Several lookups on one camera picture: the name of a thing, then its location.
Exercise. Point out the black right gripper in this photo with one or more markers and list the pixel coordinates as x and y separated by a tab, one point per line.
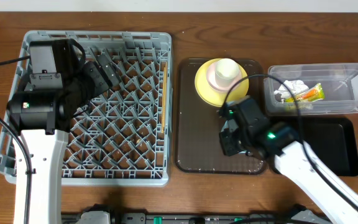
232	137

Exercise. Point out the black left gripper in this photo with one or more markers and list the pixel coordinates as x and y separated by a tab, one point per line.
95	76

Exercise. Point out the wooden chopstick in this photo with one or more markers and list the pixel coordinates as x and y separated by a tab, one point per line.
163	99
165	96

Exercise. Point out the pink plastic bowl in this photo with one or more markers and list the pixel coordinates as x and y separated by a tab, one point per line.
210	75

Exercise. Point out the cream plastic cup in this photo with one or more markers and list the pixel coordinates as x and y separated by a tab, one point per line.
226	73

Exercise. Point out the white tissue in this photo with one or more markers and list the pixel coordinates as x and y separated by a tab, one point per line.
295	87

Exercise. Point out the yellow pandan cake wrapper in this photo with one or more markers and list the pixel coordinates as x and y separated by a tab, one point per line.
314	94

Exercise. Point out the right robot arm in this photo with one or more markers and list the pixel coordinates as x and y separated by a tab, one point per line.
290	156

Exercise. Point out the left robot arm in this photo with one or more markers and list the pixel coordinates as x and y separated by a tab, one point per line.
47	98

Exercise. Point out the grey dishwasher rack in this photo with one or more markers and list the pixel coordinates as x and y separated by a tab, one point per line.
123	136

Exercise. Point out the dark brown serving tray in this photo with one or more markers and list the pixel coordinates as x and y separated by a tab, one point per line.
197	147

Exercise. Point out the black plastic tray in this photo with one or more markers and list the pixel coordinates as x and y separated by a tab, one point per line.
333	141

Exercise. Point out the clear plastic bin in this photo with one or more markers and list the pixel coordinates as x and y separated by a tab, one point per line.
335	79

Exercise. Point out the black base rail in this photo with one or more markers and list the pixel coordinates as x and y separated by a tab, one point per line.
133	218

